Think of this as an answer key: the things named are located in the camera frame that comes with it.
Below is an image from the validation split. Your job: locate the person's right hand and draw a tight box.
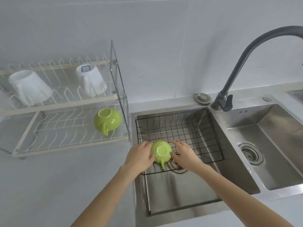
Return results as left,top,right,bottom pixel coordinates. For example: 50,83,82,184
170,140,205,172

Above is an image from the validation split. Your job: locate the person's right forearm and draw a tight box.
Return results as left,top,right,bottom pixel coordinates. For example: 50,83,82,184
187,164,295,227

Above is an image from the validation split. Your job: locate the black wire sink basket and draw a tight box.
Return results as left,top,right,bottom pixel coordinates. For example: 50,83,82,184
135,108,225,176

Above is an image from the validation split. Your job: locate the person's left hand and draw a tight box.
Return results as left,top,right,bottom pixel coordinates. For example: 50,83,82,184
124,142,155,174

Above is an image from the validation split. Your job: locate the white wire dish rack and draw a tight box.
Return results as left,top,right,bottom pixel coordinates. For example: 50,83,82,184
0,40,130,161

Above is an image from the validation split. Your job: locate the round steel drain strainer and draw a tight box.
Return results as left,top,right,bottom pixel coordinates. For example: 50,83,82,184
238,143,264,165

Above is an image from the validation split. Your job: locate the grey curved faucet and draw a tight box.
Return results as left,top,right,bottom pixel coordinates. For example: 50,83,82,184
211,26,303,112

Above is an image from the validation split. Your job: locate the stained sink drain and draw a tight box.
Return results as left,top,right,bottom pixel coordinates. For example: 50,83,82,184
169,154,189,174

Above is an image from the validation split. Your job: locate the person's left forearm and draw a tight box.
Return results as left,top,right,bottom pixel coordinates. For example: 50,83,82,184
70,164,143,227

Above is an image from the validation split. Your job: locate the white mug with blue label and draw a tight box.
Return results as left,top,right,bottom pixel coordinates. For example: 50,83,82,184
76,64,107,98

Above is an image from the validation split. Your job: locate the stainless steel double sink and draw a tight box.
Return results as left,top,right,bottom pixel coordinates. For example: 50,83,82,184
130,90,303,217

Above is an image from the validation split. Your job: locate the green ceramic cup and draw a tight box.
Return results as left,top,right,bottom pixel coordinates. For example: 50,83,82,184
93,108,122,137
150,140,173,170

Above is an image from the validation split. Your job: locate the large plain white mug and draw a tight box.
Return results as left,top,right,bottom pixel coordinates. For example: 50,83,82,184
9,70,53,107

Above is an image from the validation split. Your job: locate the round metal sink cap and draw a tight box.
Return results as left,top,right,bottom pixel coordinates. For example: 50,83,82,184
195,93,211,104

